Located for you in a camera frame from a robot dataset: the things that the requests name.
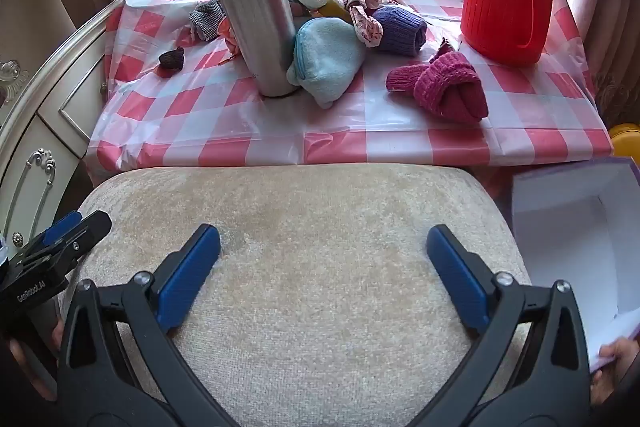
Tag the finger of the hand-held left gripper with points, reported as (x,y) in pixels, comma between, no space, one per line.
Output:
(62,227)
(90,228)

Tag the houndstooth cloth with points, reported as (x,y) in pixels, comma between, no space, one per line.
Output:
(207,19)

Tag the purple knitted sock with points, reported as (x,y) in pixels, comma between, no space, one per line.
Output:
(397,29)

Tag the beige stool cushion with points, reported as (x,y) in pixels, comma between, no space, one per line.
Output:
(320,257)

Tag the light blue fleece pouch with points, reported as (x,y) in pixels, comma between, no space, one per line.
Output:
(325,57)

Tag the dark brown small pouch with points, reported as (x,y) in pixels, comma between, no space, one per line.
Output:
(171,58)

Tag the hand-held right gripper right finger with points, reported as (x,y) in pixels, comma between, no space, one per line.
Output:
(460,277)

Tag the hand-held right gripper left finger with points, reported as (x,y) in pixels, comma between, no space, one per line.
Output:
(187,272)

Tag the magenta knitted sock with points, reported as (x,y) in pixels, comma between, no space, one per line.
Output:
(445,87)

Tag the floral pink sock bundle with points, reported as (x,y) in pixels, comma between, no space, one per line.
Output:
(365,24)

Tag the white box with purple rim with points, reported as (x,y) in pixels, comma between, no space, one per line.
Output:
(565,227)

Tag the stainless steel thermos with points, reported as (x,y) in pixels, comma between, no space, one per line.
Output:
(250,7)

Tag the yellow leather sofa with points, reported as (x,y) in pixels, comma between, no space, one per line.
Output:
(627,139)

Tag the red white checked tablecloth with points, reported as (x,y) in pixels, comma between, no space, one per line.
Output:
(200,117)

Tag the white ornate dresser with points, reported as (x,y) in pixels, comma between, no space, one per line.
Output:
(30,147)

